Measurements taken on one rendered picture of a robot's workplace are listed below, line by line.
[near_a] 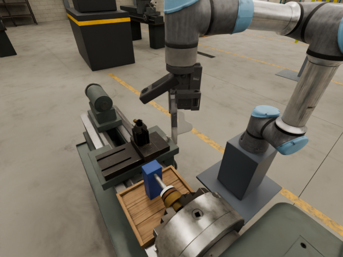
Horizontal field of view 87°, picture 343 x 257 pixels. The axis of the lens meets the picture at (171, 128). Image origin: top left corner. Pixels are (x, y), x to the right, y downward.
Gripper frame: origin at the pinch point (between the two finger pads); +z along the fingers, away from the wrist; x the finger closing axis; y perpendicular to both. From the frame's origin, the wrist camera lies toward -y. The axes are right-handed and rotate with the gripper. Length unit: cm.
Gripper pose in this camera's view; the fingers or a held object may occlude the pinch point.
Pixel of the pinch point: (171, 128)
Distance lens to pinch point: 55.9
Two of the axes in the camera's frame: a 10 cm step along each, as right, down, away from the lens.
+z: -0.1, 7.8, 6.2
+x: -0.7, -6.2, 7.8
